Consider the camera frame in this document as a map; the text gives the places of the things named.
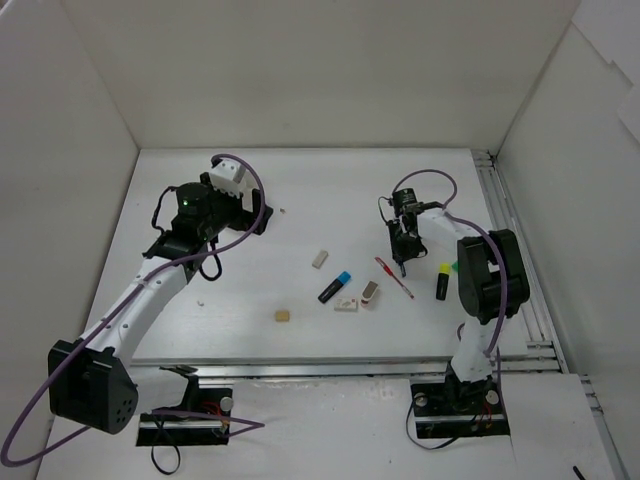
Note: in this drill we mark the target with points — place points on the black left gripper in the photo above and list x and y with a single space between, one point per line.
263 218

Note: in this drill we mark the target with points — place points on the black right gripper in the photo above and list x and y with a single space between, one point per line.
405 244

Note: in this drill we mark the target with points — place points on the red ballpoint pen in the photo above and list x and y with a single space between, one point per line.
393 276

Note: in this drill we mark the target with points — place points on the black yellow-capped highlighter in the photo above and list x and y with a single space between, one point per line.
442 281

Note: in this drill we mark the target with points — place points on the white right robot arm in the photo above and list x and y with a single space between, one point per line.
491 278

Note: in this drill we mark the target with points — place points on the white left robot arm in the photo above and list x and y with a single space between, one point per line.
92 380

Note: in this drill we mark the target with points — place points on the red white sleeved eraser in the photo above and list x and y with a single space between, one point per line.
368 293

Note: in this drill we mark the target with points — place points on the black blue-capped highlighter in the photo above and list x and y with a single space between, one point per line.
334 287

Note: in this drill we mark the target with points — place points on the white eraser red print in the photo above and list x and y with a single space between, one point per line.
344 304

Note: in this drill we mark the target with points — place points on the white rectangular eraser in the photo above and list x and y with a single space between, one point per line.
320 258

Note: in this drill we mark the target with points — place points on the tan small eraser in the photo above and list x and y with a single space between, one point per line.
282 316

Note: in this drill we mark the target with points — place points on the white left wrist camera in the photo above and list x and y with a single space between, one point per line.
228 176

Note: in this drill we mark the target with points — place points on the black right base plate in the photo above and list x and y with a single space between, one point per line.
443 412

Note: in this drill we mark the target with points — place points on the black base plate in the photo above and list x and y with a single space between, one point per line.
443 412
189 430

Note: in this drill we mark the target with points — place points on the aluminium rail frame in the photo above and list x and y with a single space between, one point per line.
385 325

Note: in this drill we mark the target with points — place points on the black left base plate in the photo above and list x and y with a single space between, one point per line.
189 430

